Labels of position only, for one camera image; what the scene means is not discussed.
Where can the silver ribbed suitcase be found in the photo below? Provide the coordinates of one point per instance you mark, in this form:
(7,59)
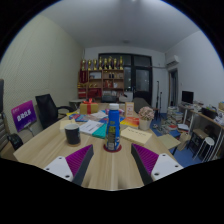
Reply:
(3,128)

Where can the small round table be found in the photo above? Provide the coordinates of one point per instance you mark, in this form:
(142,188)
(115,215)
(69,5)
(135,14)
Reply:
(76,102)

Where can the black paper cup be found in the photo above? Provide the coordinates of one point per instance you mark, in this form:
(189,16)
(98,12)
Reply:
(72,135)

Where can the orange book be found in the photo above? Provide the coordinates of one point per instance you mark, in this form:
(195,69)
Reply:
(130,122)

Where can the blue drink bottle white cap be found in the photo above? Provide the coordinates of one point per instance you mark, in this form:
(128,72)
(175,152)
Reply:
(113,130)

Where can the black-framed glass door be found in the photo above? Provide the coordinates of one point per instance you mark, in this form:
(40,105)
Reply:
(141,80)

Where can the black suitcase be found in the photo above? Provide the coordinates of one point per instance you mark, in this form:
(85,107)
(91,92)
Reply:
(15,140)

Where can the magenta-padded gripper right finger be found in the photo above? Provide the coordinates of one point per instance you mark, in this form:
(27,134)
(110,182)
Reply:
(164,165)

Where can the pink flowers in white pot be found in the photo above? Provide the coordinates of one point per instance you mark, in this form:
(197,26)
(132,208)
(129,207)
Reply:
(146,115)

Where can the wooden shelf unit with trophies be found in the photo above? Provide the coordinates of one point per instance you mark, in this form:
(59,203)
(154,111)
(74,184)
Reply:
(101,80)

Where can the yellow gift box red ribbon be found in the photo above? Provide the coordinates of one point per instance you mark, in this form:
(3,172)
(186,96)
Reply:
(88,107)

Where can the flat round red coaster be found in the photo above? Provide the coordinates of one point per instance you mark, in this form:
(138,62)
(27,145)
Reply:
(112,151)

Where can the purple sign board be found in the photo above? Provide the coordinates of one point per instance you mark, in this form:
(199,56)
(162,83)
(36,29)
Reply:
(24,115)

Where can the white round stool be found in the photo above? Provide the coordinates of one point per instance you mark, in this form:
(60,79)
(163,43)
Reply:
(208,143)

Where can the black office chair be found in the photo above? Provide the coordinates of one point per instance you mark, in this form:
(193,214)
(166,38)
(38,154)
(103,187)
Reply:
(46,110)

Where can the upright tan card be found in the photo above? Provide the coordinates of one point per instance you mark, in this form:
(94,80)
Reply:
(129,109)

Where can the wooden side desk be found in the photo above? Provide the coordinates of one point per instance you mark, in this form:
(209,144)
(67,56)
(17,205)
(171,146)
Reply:
(208,118)

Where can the white paper sheet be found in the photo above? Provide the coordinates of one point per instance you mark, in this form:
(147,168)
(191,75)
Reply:
(89,127)

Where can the white wall air conditioner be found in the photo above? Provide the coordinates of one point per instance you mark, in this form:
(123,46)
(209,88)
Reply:
(172,61)

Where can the grey office chair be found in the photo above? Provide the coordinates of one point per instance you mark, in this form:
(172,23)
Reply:
(141,102)

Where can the blue colourful brochure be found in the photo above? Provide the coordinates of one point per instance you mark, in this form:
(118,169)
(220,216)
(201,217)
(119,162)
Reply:
(79,117)

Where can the computer monitor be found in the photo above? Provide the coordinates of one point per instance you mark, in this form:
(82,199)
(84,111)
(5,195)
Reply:
(187,97)

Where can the yellow envelope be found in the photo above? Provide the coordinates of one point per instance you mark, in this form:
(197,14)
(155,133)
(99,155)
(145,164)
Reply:
(136,135)

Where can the teal book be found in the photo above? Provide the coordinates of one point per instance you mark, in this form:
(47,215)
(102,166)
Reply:
(100,131)

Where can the tan notebook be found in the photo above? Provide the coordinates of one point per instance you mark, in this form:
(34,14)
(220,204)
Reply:
(66,124)

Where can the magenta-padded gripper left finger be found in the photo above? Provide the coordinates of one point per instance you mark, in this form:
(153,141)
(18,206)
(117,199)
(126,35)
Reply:
(60,166)

